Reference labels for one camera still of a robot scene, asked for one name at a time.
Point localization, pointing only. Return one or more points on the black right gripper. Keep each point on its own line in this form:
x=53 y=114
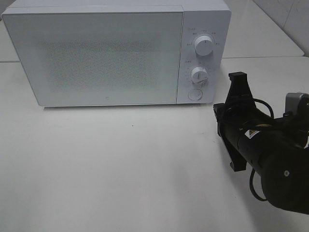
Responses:
x=254 y=138

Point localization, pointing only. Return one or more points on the round white door button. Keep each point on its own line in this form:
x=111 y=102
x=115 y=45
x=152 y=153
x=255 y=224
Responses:
x=195 y=95

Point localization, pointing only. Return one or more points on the white timer knob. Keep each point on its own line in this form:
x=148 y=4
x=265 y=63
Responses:
x=199 y=75

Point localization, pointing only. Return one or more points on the white microwave door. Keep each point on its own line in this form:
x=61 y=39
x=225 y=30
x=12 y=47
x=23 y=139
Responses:
x=99 y=59

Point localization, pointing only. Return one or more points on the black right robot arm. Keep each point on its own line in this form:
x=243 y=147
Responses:
x=286 y=186

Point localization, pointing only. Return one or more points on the white microwave oven body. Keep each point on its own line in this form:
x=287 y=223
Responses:
x=200 y=17

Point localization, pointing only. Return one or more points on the upper white power knob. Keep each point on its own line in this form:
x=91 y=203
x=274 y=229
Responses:
x=204 y=45

